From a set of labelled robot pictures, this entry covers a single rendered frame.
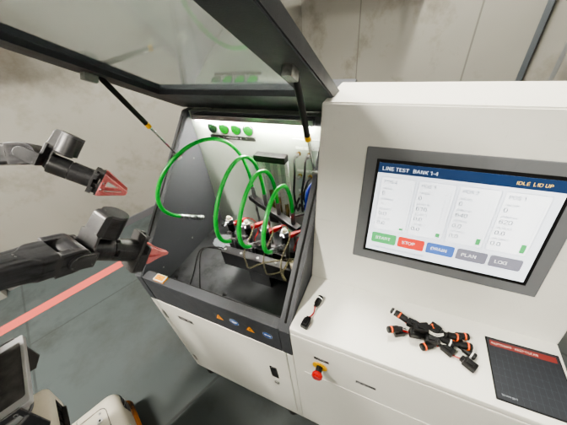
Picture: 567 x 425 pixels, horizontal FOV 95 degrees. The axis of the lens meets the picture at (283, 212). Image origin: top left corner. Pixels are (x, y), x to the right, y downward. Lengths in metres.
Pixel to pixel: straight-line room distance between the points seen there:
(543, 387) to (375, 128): 0.75
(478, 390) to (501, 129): 0.62
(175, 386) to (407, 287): 1.55
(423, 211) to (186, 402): 1.68
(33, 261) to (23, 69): 2.43
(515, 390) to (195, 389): 1.59
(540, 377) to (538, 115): 0.63
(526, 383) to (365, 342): 0.38
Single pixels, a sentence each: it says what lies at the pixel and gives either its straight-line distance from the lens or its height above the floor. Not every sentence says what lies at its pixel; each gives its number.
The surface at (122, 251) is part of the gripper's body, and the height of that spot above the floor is 1.34.
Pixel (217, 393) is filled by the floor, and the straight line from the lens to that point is 1.93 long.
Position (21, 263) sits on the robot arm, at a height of 1.46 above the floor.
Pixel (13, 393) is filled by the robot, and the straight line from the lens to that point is 1.09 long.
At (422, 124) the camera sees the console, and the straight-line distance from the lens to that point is 0.74.
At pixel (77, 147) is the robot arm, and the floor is 1.50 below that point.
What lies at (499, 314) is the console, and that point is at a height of 1.02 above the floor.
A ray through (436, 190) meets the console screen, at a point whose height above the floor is 1.35.
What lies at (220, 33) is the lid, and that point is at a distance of 0.57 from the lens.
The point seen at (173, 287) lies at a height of 0.95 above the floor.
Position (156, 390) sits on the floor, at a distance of 2.08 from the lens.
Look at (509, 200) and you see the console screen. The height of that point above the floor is 1.35.
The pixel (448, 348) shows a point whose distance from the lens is 0.90.
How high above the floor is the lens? 1.76
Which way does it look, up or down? 38 degrees down
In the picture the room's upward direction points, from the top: 7 degrees counter-clockwise
